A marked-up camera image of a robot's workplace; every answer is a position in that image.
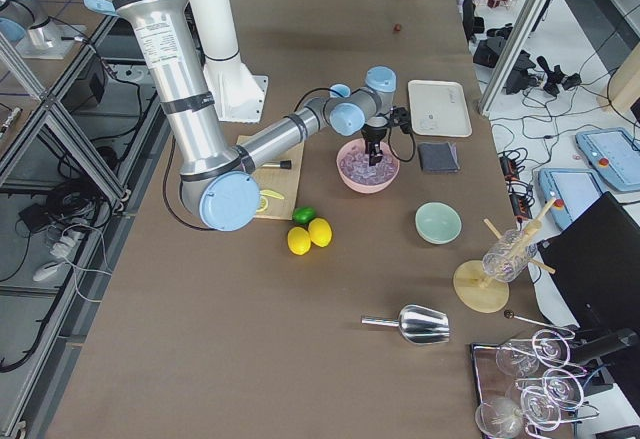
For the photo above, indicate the yellow lemon upper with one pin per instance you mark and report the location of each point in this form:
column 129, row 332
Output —
column 320, row 232

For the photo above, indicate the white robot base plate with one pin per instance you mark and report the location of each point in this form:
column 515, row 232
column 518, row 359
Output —
column 239, row 96

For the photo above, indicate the cream rabbit tray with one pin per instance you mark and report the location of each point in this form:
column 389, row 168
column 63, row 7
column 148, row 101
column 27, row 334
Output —
column 438, row 108

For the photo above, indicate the grey folded cloth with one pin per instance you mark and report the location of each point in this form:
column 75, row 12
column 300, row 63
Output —
column 439, row 157

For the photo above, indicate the light blue cup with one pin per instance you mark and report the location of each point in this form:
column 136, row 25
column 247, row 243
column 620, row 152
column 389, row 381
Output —
column 339, row 90

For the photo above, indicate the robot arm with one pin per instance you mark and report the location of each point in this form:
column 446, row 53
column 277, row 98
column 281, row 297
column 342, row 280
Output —
column 191, row 50
column 35, row 35

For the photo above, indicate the yellow lemon lower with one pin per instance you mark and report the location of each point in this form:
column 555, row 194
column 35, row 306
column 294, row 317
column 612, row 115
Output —
column 298, row 240

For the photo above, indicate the green lime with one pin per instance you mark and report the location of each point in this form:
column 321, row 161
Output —
column 304, row 215

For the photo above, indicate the metal ice scoop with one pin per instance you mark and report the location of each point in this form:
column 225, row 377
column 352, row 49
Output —
column 417, row 324

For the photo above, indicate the black tray with glasses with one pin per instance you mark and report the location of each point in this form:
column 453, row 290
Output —
column 539, row 376

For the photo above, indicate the green ceramic bowl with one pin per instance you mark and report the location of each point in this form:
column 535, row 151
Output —
column 437, row 223

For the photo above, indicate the black monitor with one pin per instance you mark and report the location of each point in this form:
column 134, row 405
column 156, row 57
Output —
column 596, row 262

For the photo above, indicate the pink bowl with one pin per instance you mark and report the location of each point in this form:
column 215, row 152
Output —
column 365, row 189

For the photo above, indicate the glass cup on stand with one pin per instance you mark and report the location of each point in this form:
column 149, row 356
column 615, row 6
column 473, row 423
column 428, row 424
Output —
column 504, row 261

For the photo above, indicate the aluminium frame post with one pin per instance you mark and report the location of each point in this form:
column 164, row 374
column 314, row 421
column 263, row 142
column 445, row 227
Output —
column 521, row 30

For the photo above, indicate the steel muddler black tip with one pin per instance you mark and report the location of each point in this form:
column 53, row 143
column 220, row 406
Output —
column 282, row 165

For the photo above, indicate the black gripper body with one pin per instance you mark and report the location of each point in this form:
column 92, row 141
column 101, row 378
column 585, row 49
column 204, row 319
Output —
column 373, row 136

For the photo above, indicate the wine glass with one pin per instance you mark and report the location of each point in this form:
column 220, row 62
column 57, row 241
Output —
column 500, row 417

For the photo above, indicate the lemon half upper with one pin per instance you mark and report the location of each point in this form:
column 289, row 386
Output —
column 263, row 204

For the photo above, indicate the bamboo cutting board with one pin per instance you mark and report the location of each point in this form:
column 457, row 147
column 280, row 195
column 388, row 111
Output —
column 283, row 181

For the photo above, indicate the yellow lemon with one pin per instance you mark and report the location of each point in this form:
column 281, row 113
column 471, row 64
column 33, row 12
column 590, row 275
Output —
column 298, row 240
column 320, row 232

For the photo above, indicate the blue teach pendant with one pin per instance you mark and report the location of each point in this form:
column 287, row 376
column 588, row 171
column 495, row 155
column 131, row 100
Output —
column 574, row 190
column 614, row 154

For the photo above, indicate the pile of clear ice cubes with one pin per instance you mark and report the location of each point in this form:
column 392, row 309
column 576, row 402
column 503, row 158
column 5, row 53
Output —
column 354, row 165

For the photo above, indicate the wooden cup stand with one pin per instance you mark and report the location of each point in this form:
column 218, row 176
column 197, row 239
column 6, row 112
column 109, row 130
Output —
column 479, row 291

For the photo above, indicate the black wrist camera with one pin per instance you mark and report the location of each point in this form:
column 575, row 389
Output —
column 400, row 117

